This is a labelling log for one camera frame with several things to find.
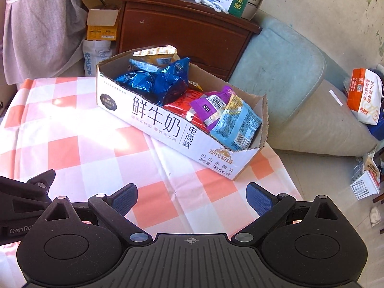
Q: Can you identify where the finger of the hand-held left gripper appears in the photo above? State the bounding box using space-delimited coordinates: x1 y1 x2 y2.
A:
0 169 56 206

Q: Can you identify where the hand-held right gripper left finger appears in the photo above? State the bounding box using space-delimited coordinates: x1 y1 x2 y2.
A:
36 184 152 245

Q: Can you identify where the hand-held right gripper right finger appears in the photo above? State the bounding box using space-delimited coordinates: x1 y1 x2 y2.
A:
234 182 345 245

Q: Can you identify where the light blue snack packet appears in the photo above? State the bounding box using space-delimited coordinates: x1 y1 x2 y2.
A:
209 94 263 152

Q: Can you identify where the white cardboard box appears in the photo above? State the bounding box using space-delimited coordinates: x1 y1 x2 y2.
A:
96 46 269 180

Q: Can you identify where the purple snack packet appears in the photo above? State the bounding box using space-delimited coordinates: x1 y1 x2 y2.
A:
190 85 237 126

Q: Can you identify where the red snack packet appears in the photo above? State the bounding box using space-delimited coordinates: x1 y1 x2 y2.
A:
163 88 210 132

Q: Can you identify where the yellow waffle snack packet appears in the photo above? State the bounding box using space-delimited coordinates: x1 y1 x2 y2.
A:
186 79 205 92

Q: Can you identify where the cream snack packet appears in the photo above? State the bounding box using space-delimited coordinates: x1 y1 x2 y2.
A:
133 45 181 66

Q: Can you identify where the pink checked tablecloth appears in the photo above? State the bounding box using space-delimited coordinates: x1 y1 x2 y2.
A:
0 76 303 288

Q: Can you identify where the white perforated basket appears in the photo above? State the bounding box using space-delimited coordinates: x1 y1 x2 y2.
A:
350 156 381 200

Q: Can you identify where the orange and white carton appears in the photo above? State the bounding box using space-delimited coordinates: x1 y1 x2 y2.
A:
362 153 381 186

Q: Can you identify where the white crumpled tissue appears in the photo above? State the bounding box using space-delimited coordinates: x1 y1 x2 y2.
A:
370 207 382 227

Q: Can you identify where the white paper strip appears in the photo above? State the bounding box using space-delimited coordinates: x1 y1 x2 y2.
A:
328 89 344 107

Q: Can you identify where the blue bag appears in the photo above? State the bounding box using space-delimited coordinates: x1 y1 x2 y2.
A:
366 120 384 141

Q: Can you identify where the white printed sack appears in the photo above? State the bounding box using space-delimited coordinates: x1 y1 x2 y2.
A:
82 39 116 77

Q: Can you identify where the light blue sofa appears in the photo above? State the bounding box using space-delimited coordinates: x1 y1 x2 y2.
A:
228 16 378 156

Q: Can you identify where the orange and white bag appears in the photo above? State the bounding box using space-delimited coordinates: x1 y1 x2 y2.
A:
343 67 384 126

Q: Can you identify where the grey checked cloth cover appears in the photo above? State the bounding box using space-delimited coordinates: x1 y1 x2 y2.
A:
0 0 93 84

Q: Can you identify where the yellow cardboard box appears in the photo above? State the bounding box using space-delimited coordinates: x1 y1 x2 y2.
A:
82 0 120 42

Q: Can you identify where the brown wooden cabinet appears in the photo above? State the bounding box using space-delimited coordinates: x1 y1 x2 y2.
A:
115 0 263 81

